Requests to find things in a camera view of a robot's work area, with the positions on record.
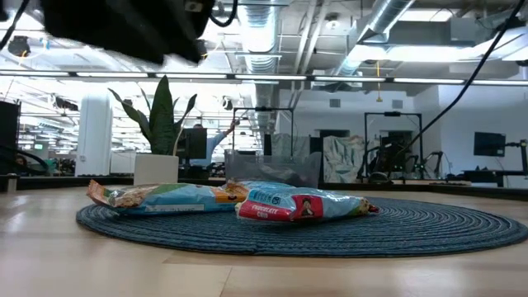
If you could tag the blue orange oat granola bar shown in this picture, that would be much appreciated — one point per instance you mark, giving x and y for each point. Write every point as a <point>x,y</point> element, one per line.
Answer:
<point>177,198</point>

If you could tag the black background robot arm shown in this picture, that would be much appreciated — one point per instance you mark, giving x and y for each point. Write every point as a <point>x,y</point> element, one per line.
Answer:
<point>433,156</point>

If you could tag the long ceiling light strip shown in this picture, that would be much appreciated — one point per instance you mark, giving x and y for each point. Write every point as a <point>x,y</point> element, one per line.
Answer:
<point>33,74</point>
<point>499,82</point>
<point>189,76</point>
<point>348,78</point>
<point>111,74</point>
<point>429,81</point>
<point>270,77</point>

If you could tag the green snake plant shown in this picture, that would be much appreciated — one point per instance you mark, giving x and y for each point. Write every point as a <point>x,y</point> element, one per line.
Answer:
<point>161,123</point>

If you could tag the white pillar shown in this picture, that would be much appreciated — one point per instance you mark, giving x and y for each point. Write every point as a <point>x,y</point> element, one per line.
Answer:
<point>94,136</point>

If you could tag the black monitor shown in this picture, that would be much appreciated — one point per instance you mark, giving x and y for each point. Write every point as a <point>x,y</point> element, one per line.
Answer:
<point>194,144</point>

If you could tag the person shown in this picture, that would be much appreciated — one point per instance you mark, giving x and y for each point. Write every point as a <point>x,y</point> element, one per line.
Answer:
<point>21,163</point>
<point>212,144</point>

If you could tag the white plant pot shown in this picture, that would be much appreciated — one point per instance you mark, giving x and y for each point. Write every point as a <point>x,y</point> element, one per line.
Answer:
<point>156,167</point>

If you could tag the black cabinet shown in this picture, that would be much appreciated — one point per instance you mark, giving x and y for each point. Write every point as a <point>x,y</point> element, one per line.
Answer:
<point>9,136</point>

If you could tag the clear grey plastic bin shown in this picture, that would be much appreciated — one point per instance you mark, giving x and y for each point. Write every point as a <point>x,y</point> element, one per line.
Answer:
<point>247,165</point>

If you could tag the pale green tarp cover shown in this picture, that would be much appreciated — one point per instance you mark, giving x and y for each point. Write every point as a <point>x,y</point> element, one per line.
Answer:
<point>346,161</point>
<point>288,142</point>

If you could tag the round dark blue woven mat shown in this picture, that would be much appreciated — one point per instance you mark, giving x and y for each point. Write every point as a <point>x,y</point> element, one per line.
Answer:
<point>313,239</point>

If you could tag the black background table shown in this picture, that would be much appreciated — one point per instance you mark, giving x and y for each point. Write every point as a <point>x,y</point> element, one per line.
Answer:
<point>495,173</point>

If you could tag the black background stand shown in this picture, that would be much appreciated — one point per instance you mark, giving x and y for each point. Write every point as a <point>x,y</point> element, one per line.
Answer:
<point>524,156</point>

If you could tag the silver ribbed air duct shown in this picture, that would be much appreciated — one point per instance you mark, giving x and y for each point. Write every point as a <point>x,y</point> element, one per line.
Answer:
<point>257,33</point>
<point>387,12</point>

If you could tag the black rig frame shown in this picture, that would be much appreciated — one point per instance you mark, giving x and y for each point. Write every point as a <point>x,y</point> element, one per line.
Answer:
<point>264,109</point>
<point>392,114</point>

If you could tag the small grey bracket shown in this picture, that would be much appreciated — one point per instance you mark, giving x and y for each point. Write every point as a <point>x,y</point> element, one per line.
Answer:
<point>12,183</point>

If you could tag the black wall screen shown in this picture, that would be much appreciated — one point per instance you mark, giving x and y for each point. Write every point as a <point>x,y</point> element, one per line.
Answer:
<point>489,144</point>

